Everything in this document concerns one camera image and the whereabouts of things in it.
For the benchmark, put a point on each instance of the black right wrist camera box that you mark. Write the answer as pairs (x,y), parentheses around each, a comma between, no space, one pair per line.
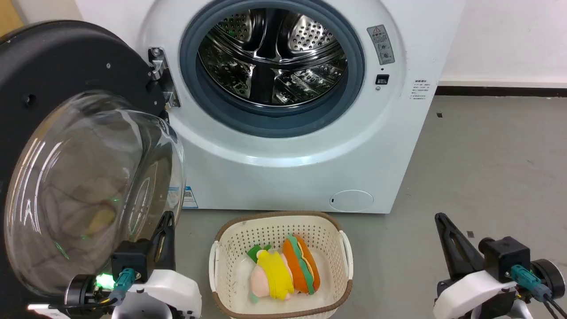
(505,257)

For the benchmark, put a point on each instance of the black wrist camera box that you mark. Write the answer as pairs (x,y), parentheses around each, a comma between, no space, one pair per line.
(130,259)
(505,257)

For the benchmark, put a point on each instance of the white front-load washing machine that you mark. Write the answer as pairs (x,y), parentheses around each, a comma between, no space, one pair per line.
(376,146)

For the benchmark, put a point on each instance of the black washer door glass bowl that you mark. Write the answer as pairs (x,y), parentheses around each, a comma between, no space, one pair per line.
(66,57)

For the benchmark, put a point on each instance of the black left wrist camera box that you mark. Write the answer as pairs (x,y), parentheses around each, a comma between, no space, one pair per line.
(130,259)

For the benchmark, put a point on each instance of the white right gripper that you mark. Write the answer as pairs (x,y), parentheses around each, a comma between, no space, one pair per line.
(469,294)

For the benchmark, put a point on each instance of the small text sticker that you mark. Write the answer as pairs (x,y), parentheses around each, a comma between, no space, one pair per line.
(418,90)

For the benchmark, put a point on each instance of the metal door hinge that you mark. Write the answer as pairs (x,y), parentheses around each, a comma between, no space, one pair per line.
(165,75)

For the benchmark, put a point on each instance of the dark baseboard strip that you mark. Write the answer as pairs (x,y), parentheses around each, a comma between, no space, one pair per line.
(500,91)

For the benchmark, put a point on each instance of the black door latch socket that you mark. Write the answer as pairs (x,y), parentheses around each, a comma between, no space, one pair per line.
(382,79)

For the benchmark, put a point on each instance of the round filter cover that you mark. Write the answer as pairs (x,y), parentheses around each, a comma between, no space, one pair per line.
(351,201)

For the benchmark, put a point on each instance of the white brown-rim laundry basket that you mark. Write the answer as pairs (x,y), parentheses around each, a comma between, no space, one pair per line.
(234,239)

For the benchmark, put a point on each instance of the yellow wooden panel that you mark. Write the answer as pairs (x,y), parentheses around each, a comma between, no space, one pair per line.
(9,15)

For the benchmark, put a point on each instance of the pink yellow plush doll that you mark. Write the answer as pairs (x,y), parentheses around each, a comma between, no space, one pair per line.
(272,274)

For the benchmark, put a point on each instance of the blue white energy sticker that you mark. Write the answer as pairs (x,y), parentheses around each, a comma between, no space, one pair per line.
(189,198)

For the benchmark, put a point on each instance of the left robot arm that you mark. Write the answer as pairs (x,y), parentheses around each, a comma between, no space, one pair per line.
(77,290)

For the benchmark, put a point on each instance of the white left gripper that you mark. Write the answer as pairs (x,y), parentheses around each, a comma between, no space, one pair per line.
(170,292)

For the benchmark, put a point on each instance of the orange green hotdog plush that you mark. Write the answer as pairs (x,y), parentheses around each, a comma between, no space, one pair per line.
(299,266)

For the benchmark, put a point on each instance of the grey warning label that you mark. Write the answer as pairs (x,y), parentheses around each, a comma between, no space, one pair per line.
(381,44)

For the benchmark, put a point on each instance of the stainless steel washer drum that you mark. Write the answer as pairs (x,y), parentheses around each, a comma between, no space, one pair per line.
(270,57)

